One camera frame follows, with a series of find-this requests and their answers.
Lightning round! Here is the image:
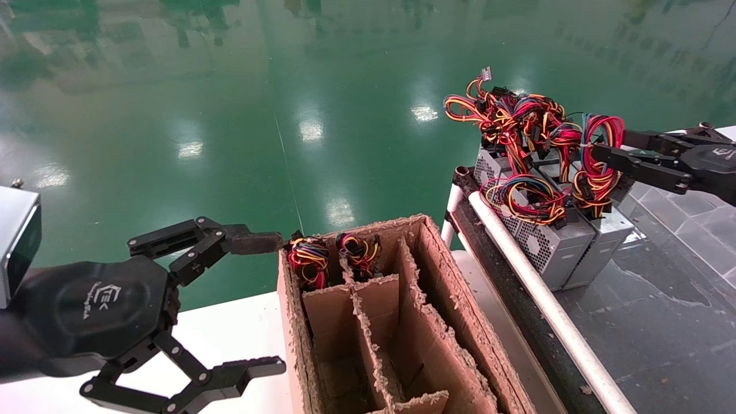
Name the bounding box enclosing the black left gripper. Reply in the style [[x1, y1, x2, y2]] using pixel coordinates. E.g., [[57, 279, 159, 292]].
[[16, 217, 287, 414]]

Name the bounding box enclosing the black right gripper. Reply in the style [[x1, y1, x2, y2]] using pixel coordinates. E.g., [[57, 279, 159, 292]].
[[589, 128, 736, 206]]

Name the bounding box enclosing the power supply with red cables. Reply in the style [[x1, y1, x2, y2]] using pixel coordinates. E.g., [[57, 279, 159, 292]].
[[566, 114, 636, 290]]

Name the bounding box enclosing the grey power supply, red bundle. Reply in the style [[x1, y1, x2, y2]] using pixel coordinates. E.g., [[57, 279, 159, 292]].
[[540, 118, 636, 202]]

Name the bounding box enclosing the grey mesh power supply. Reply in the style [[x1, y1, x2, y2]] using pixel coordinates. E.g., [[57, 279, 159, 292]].
[[477, 171, 596, 291]]

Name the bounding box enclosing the brown cardboard divider box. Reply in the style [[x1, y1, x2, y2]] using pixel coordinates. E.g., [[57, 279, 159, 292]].
[[276, 214, 538, 414]]

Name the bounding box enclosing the power supply with coloured cables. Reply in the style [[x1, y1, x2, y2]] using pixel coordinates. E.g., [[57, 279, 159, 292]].
[[286, 233, 329, 290], [336, 232, 381, 281]]

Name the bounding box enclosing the power supply with cable pile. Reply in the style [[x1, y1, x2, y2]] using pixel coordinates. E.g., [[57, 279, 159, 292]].
[[444, 66, 567, 185]]

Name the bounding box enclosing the white pipe rack frame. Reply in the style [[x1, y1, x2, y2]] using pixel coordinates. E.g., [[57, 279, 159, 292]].
[[440, 121, 736, 414]]

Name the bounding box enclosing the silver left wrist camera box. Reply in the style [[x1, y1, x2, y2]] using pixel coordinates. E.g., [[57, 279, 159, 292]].
[[0, 179, 42, 311]]

